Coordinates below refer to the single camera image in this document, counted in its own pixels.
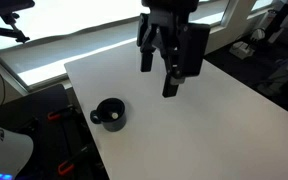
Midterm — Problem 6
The upper orange-handled clamp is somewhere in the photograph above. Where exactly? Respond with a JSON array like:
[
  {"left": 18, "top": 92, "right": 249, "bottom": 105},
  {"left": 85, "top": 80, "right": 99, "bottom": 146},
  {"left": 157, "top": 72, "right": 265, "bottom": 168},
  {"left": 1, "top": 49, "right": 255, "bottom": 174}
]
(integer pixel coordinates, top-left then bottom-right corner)
[{"left": 47, "top": 106, "right": 75, "bottom": 121}]

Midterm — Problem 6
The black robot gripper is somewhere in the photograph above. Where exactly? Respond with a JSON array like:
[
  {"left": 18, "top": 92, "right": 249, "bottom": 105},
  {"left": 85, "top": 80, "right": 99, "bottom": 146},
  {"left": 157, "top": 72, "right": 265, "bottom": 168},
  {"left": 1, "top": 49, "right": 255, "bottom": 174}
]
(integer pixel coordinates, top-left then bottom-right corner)
[{"left": 137, "top": 0, "right": 210, "bottom": 98}]

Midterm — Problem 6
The lower orange-handled clamp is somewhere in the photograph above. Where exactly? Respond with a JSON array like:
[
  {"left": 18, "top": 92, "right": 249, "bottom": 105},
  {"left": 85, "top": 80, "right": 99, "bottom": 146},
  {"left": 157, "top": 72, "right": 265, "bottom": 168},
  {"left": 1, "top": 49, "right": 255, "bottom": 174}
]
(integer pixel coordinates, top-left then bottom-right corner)
[{"left": 57, "top": 145, "right": 91, "bottom": 176}]

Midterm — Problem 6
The orange-handled clamp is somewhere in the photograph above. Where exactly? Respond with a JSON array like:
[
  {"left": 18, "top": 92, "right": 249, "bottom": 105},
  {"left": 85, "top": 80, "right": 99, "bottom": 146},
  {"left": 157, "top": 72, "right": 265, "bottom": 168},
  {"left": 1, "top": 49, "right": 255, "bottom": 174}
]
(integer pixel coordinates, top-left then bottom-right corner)
[
  {"left": 57, "top": 145, "right": 91, "bottom": 176},
  {"left": 47, "top": 106, "right": 75, "bottom": 121}
]

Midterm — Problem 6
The black camera tripod mount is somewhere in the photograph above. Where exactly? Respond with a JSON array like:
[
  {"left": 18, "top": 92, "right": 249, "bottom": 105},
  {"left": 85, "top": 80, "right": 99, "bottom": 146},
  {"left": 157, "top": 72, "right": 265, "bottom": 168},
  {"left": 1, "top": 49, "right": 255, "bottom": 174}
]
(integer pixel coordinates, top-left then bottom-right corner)
[{"left": 0, "top": 0, "right": 35, "bottom": 43}]

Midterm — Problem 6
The black perforated mounting board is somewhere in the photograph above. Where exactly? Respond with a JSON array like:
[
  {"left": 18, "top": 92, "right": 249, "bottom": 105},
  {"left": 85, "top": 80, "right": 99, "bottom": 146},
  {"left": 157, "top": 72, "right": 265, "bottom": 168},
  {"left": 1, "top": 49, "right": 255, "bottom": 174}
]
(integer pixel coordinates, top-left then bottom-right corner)
[{"left": 0, "top": 85, "right": 109, "bottom": 180}]

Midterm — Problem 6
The white device on floor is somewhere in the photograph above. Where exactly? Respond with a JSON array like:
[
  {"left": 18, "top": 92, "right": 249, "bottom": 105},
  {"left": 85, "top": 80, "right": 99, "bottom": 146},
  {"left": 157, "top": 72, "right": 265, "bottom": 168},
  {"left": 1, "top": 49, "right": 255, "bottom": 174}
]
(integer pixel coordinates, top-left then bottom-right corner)
[{"left": 229, "top": 41, "right": 254, "bottom": 60}]

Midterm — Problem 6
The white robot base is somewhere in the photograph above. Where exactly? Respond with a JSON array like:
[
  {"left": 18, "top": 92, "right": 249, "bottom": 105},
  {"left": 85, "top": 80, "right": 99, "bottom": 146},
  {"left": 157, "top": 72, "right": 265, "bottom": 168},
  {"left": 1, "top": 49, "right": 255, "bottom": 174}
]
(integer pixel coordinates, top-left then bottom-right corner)
[{"left": 0, "top": 127, "right": 34, "bottom": 180}]

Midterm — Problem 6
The dark green mug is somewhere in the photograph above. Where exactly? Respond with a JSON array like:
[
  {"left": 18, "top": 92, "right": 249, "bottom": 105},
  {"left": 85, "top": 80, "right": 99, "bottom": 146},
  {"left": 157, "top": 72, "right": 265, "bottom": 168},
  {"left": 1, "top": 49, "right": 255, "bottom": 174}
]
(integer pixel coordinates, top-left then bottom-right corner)
[{"left": 90, "top": 98, "right": 127, "bottom": 132}]

